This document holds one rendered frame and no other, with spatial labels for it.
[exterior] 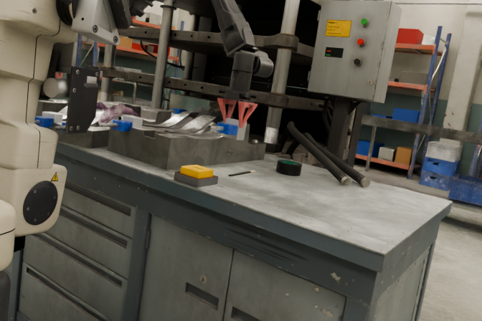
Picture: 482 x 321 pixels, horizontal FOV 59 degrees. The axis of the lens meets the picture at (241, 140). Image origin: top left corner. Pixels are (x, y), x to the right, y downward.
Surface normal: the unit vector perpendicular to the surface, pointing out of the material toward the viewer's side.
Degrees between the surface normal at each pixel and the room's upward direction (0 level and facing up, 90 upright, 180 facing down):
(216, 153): 90
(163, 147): 90
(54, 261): 90
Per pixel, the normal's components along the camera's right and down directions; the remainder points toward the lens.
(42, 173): 0.94, 0.18
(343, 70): -0.58, 0.02
